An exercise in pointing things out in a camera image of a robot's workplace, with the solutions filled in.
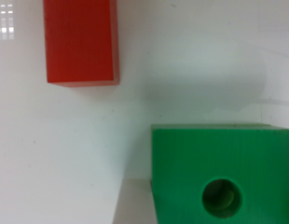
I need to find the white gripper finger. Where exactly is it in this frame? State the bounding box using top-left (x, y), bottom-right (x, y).
top-left (112, 178), bottom-right (158, 224)

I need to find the green block with hole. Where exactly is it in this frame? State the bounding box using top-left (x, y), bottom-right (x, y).
top-left (152, 124), bottom-right (289, 224)

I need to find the red rectangular block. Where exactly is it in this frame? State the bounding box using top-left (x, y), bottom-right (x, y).
top-left (43, 0), bottom-right (120, 87)

